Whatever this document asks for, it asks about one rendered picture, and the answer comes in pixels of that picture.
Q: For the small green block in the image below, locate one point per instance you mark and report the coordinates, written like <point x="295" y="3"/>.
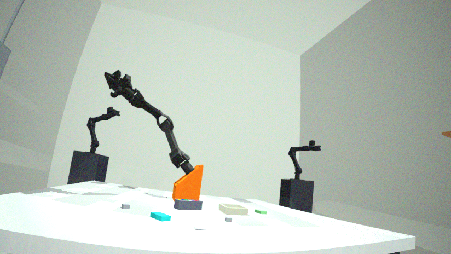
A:
<point x="260" y="211"/>

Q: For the small cyan block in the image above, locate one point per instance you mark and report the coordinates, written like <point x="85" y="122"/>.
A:
<point x="160" y="216"/>

